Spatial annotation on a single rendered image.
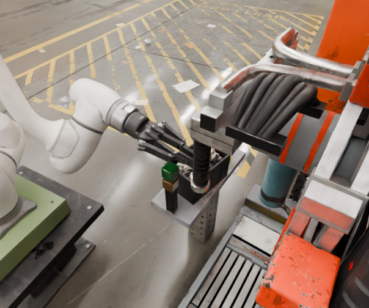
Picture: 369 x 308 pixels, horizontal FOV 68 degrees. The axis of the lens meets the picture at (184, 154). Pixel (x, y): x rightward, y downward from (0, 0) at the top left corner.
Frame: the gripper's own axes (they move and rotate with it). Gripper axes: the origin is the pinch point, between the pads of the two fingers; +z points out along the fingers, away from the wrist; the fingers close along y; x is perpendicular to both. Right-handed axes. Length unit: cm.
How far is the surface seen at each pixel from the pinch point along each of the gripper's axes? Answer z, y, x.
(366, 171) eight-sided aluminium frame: 24.6, -19.3, -37.6
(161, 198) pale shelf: -4.2, 0.0, 27.4
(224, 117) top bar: 5.9, -12.6, -28.7
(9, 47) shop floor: -277, 123, 148
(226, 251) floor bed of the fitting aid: 29, 14, 59
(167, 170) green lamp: -3.9, -3.9, 5.5
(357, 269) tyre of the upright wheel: 29, -27, -31
